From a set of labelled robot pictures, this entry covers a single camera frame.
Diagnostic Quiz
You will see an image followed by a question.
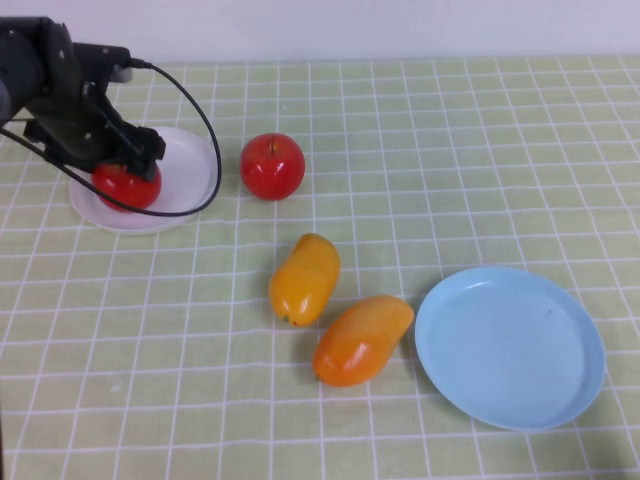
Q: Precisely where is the red apple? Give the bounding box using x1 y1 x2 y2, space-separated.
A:
91 162 163 214
239 132 306 202

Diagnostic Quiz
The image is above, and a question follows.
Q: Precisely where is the green checkered tablecloth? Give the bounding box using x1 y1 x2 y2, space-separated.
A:
0 55 640 480

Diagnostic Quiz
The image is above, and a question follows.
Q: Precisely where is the black left camera cable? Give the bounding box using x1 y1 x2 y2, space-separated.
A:
0 58 223 218

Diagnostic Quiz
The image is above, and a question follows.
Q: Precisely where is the light blue round plate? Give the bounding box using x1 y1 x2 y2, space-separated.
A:
414 266 607 431

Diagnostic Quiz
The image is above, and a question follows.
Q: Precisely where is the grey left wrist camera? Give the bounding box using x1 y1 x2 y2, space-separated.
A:
73 42 135 85

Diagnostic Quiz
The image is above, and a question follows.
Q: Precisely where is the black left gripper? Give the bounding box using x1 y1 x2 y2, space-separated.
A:
22 79 167 182

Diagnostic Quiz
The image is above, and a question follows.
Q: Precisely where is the orange mango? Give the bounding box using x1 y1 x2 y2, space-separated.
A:
311 294 416 389

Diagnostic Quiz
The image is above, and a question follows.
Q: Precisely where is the white round plate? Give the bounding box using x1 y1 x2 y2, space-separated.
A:
68 125 217 236

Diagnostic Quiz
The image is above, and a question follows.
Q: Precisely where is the yellow mango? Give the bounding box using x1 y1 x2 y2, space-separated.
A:
268 232 342 329

